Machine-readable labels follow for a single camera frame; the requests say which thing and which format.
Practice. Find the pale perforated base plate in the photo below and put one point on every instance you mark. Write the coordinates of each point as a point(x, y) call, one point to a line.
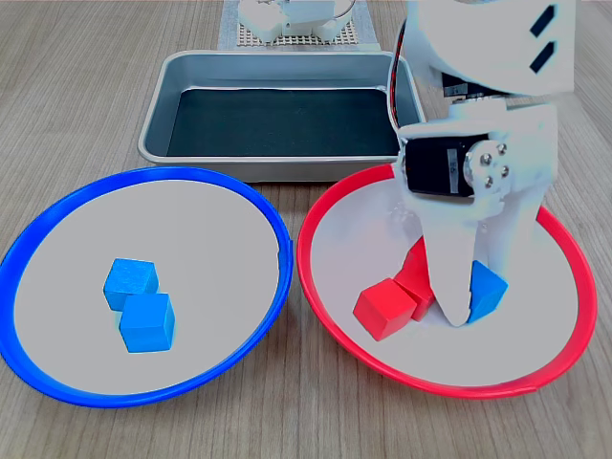
point(344, 33)

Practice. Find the black tray mat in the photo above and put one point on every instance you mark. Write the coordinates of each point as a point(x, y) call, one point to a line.
point(287, 124)

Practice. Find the red-rimmed white plate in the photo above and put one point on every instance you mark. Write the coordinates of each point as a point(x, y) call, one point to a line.
point(526, 334)

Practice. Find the steel tray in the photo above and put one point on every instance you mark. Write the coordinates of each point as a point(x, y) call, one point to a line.
point(158, 119)

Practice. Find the blue cube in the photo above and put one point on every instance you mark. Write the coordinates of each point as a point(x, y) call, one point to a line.
point(126, 277)
point(146, 322)
point(487, 291)

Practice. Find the blue-rimmed white plate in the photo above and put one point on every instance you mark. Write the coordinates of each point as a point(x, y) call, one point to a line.
point(72, 287)

